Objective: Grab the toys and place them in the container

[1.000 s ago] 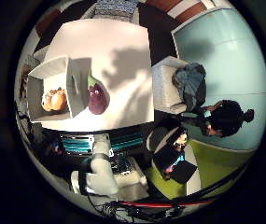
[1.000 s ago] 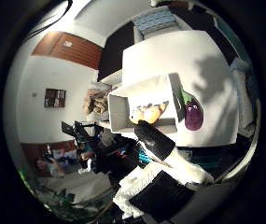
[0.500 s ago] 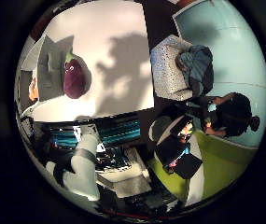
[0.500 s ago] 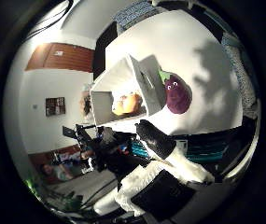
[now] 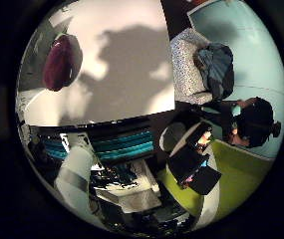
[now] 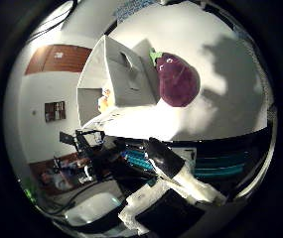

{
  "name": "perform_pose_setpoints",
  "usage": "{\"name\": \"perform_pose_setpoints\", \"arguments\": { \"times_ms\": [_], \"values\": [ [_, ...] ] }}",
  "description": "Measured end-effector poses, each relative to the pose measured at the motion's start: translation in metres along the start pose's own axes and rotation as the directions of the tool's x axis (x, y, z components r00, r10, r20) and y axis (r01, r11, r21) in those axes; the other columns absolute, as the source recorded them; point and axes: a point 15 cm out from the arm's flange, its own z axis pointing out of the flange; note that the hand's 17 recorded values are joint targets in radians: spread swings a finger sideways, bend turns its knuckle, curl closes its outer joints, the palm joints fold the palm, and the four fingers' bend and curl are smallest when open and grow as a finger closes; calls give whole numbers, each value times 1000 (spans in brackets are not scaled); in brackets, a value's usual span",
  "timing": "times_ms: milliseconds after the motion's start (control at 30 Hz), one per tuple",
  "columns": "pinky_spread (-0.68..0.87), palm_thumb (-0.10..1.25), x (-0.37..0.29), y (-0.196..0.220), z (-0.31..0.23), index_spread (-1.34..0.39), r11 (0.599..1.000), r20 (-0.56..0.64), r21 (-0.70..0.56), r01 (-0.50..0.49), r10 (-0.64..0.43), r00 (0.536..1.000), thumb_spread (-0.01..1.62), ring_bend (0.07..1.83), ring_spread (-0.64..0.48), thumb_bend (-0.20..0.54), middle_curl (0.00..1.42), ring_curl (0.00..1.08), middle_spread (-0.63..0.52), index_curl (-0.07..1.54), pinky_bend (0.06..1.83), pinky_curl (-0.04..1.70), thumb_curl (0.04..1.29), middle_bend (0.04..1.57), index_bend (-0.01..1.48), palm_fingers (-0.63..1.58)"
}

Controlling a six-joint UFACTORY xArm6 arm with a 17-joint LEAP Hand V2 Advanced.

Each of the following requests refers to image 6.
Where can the green plant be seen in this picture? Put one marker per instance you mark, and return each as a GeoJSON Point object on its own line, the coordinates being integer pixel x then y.
{"type": "Point", "coordinates": [31, 191]}

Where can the blue patterned chair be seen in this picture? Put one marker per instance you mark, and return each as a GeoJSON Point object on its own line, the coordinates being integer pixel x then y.
{"type": "Point", "coordinates": [131, 10]}

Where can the black camera stand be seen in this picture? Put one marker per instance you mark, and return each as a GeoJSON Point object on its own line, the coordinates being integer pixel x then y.
{"type": "Point", "coordinates": [81, 139]}

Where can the brown wooden wall panel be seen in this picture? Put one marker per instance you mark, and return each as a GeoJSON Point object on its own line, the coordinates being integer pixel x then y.
{"type": "Point", "coordinates": [58, 59]}

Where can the purple eggplant plush toy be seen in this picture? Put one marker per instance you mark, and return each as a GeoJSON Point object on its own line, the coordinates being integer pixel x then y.
{"type": "Point", "coordinates": [177, 82]}

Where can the dark framed wall picture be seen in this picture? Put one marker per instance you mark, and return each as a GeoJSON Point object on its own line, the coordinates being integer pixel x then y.
{"type": "Point", "coordinates": [55, 111]}

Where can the white rounded cover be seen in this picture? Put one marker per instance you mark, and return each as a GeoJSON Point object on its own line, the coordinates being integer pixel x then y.
{"type": "Point", "coordinates": [94, 206]}

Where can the teal storage rack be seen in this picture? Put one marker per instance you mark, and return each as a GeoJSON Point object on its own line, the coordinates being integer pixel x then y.
{"type": "Point", "coordinates": [213, 172]}

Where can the white open container box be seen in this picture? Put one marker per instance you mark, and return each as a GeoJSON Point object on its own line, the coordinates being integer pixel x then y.
{"type": "Point", "coordinates": [127, 82]}

